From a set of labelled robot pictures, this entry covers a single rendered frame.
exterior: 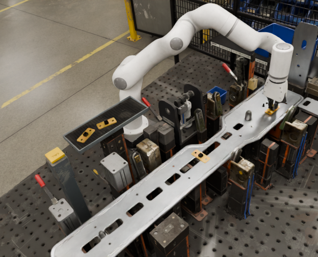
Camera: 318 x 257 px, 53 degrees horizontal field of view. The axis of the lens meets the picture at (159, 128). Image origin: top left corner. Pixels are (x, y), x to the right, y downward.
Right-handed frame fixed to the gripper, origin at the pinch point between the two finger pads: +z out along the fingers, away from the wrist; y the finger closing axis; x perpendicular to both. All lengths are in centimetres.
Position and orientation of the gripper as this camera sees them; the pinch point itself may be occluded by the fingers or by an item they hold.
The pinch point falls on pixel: (272, 104)
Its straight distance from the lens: 166.2
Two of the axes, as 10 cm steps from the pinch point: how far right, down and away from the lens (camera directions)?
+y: 6.7, 4.5, -6.0
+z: 1.0, 7.4, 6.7
